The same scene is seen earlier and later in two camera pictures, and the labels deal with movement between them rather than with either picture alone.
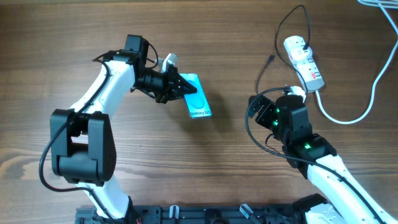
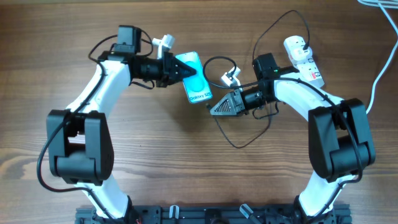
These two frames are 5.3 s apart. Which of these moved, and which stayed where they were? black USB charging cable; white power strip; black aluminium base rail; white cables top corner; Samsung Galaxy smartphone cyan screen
Moved: black USB charging cable; Samsung Galaxy smartphone cyan screen
Stayed: white power strip; black aluminium base rail; white cables top corner
